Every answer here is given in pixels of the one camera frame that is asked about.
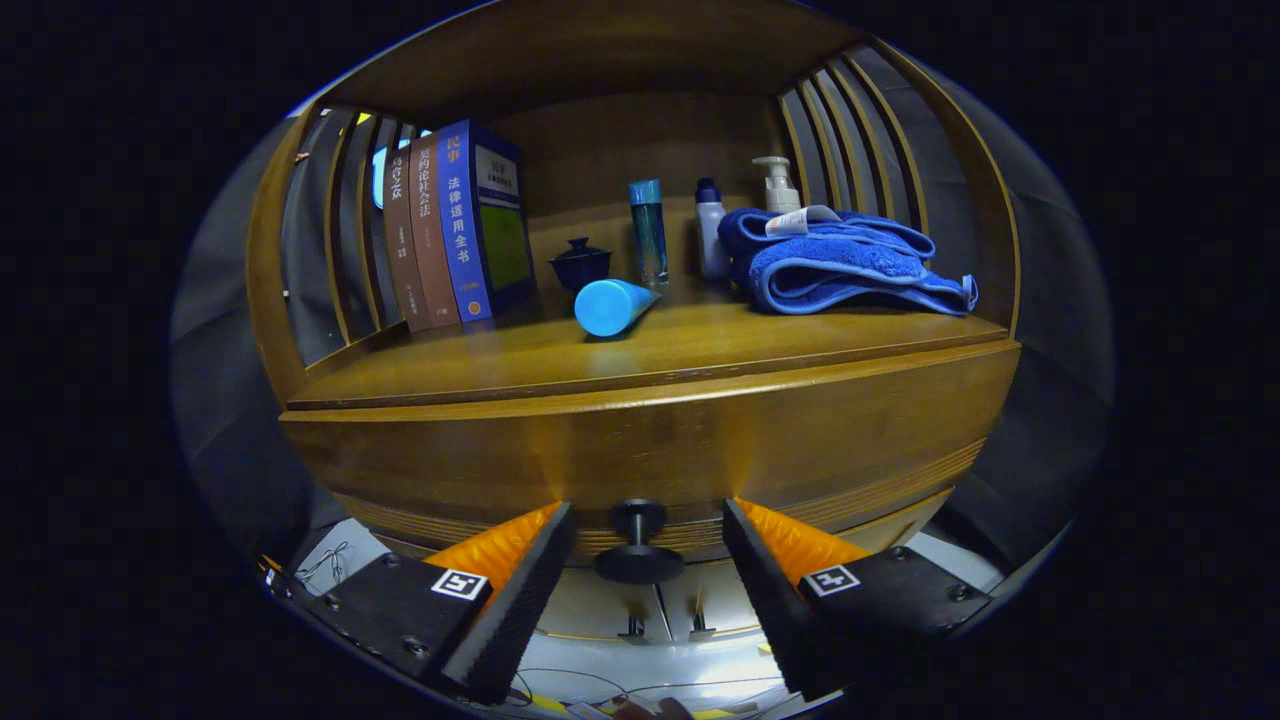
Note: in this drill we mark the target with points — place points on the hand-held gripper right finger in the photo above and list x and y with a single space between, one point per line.
780 595

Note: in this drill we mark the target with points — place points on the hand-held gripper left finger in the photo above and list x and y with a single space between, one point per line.
515 600

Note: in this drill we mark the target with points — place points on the wooden drawer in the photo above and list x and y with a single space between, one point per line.
650 440

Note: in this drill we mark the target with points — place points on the blue and white cosmetic tube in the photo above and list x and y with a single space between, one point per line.
605 306

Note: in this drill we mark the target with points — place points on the wooden cabinet door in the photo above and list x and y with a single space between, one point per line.
715 600
600 605

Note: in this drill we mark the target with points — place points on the wooden countertop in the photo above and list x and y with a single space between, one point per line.
650 350

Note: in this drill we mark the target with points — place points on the wooden cabinet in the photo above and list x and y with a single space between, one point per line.
620 140

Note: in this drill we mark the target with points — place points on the blue folded towel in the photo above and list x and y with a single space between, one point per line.
840 265

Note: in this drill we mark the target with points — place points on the dark blue lidded teacup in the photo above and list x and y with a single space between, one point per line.
578 268

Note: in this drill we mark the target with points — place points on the white bottle with blue cap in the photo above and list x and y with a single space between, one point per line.
710 235

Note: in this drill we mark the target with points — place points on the reddish brown book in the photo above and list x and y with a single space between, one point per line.
430 235

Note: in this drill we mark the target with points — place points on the dark brown book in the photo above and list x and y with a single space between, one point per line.
400 240

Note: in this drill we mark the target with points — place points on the thick blue book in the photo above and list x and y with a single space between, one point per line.
490 220

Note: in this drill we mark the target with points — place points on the teal glass bottle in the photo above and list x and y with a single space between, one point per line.
648 235

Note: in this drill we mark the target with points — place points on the white pump bottle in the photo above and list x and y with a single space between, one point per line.
780 190

